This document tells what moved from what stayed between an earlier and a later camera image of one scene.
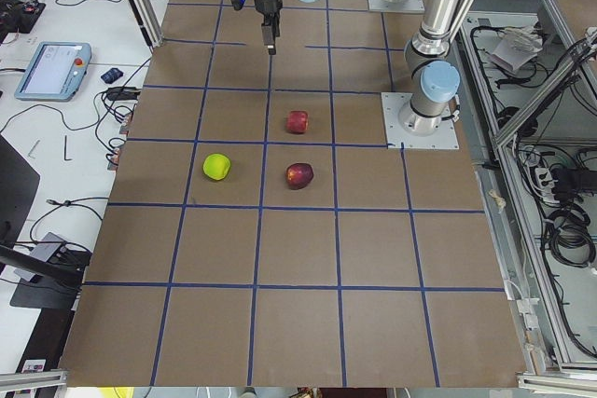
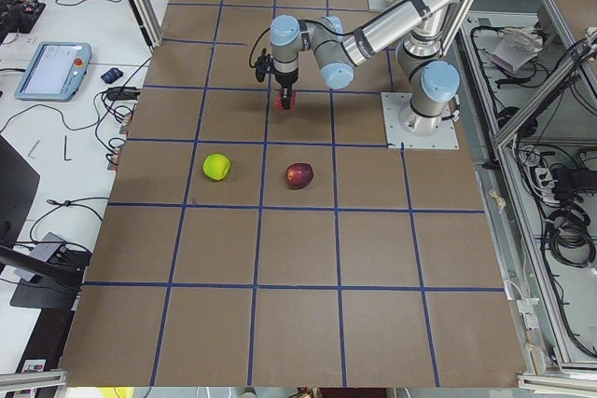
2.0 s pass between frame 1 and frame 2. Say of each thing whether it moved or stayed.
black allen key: stayed
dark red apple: stayed
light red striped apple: moved
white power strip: stayed
